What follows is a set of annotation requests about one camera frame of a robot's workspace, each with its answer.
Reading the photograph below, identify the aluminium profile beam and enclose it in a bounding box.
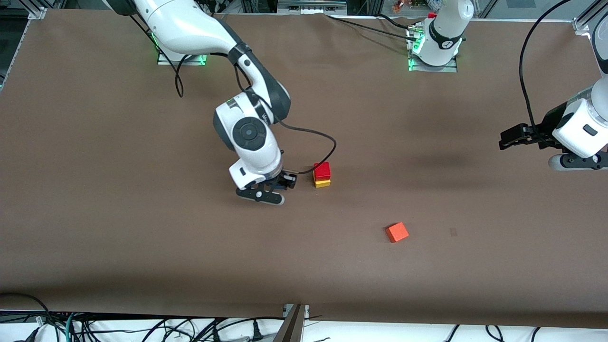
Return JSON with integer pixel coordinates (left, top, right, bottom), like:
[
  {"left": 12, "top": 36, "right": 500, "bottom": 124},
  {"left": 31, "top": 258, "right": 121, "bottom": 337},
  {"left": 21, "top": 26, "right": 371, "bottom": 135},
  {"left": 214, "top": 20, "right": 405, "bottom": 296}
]
[{"left": 273, "top": 304, "right": 307, "bottom": 342}]

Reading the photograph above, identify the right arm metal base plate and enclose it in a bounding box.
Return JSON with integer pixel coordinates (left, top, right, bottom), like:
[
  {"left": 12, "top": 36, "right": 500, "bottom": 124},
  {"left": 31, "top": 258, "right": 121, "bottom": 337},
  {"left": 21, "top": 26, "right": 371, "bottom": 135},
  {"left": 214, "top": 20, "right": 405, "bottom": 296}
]
[{"left": 157, "top": 31, "right": 209, "bottom": 67}]

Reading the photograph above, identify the aluminium frame profile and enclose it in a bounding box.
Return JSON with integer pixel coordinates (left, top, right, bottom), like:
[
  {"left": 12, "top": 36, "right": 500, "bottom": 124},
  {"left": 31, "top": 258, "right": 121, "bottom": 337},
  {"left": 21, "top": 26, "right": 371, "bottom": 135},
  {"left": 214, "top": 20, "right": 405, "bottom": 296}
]
[
  {"left": 26, "top": 0, "right": 48, "bottom": 20},
  {"left": 576, "top": 0, "right": 608, "bottom": 27}
]

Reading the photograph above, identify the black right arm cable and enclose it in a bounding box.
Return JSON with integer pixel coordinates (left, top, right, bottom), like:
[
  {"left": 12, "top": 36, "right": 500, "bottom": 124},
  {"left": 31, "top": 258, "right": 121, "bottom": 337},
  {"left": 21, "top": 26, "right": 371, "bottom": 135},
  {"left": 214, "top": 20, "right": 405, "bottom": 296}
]
[{"left": 128, "top": 12, "right": 338, "bottom": 175}]

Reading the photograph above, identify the orange wooden block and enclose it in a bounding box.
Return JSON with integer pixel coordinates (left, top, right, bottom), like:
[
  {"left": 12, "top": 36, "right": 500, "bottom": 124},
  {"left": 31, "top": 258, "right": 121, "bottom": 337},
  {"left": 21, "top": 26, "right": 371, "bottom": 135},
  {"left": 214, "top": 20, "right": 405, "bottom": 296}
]
[{"left": 386, "top": 222, "right": 409, "bottom": 243}]

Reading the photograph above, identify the brown paper table cover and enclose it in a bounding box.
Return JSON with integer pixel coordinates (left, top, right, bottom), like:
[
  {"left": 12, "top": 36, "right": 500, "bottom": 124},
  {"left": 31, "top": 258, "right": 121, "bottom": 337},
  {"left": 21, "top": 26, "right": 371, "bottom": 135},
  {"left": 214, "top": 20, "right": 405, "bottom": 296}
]
[{"left": 0, "top": 9, "right": 608, "bottom": 329}]

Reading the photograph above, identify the black base cable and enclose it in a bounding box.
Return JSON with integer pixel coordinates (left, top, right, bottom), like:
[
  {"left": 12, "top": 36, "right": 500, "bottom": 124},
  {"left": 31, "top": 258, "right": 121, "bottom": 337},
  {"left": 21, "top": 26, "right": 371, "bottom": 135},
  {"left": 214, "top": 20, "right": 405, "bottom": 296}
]
[
  {"left": 375, "top": 13, "right": 418, "bottom": 30},
  {"left": 325, "top": 15, "right": 418, "bottom": 41}
]

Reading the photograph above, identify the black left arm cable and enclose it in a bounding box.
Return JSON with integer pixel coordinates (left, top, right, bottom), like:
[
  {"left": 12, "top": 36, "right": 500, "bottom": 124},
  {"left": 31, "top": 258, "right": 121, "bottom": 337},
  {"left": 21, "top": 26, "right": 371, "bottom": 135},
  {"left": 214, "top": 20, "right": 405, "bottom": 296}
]
[{"left": 519, "top": 0, "right": 573, "bottom": 143}]

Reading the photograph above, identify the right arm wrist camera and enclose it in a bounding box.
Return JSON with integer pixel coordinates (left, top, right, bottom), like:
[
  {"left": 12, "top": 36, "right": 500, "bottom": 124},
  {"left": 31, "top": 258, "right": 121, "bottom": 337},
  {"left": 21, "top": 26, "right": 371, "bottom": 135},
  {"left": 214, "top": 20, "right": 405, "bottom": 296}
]
[{"left": 236, "top": 187, "right": 285, "bottom": 206}]

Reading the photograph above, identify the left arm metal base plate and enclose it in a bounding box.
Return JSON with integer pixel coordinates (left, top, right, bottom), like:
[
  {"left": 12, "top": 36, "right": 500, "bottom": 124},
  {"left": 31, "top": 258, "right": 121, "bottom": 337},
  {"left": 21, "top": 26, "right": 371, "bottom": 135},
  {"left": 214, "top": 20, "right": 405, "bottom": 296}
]
[{"left": 407, "top": 24, "right": 459, "bottom": 73}]

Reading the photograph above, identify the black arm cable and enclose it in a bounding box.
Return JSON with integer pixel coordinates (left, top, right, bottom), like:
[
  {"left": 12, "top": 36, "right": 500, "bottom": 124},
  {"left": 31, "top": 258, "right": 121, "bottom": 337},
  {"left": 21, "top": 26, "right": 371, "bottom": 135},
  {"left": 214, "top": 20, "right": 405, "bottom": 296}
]
[
  {"left": 519, "top": 0, "right": 573, "bottom": 143},
  {"left": 128, "top": 12, "right": 338, "bottom": 175}
]

